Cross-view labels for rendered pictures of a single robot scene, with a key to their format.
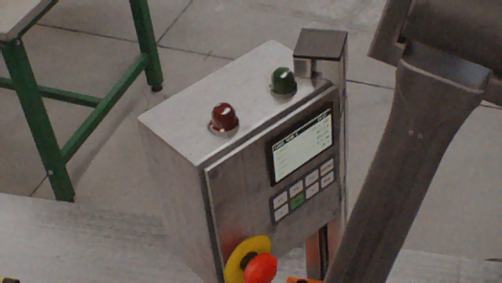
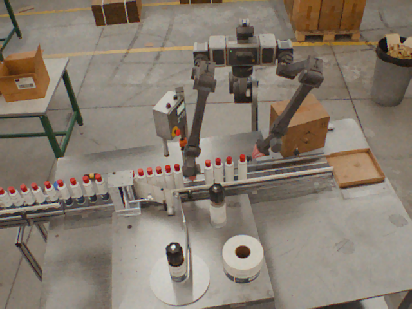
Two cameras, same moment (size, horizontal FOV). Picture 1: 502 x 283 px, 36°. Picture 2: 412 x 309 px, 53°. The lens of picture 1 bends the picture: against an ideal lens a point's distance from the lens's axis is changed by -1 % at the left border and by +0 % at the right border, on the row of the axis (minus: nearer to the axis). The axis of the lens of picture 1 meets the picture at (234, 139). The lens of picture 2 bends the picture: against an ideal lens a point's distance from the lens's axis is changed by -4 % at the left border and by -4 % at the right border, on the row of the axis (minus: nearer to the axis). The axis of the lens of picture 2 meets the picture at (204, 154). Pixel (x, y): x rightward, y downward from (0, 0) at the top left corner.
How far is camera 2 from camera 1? 1.57 m
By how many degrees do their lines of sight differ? 18
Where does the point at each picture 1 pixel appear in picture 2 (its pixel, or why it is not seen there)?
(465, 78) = (206, 89)
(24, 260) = (95, 168)
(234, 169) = (172, 113)
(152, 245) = (129, 156)
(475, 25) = (206, 82)
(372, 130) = not seen: hidden behind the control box
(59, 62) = (36, 123)
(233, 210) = (172, 121)
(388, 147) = (198, 102)
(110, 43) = (54, 112)
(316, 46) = (179, 90)
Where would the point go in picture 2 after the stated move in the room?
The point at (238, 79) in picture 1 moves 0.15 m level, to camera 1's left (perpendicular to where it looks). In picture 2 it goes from (166, 98) to (140, 109)
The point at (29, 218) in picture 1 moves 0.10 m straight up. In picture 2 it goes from (89, 159) to (86, 148)
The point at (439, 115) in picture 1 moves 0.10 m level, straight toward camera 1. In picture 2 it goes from (205, 95) to (207, 108)
